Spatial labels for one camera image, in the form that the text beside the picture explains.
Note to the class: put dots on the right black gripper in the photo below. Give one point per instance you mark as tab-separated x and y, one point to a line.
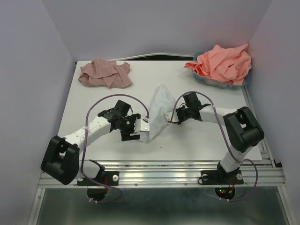
180	120

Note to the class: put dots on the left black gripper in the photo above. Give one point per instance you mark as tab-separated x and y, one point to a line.
125	136

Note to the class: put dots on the white light blue cloth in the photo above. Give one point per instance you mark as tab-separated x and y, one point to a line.
162	102

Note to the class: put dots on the dusty pink skirt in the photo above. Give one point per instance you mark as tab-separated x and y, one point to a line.
106	73

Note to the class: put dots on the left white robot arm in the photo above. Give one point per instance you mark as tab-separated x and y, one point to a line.
61	160

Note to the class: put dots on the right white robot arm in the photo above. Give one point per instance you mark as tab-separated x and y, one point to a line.
239	127

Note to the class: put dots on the light blue patterned bin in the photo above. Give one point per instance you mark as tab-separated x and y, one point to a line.
223	85

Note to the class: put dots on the coral orange skirt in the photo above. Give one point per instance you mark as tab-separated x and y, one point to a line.
227	65

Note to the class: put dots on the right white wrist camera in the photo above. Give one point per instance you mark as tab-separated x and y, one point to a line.
169	117

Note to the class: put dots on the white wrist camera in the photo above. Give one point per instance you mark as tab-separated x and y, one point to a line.
141	126
169	117

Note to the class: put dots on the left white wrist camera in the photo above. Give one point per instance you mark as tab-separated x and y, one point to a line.
141	126

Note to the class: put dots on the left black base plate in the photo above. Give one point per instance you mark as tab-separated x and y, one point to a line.
99	186

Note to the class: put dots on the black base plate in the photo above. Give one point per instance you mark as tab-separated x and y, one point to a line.
99	186
225	182

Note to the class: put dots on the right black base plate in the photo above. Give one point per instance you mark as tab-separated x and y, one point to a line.
225	182

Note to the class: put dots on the aluminium rail frame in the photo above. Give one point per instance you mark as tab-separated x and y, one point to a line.
172	174

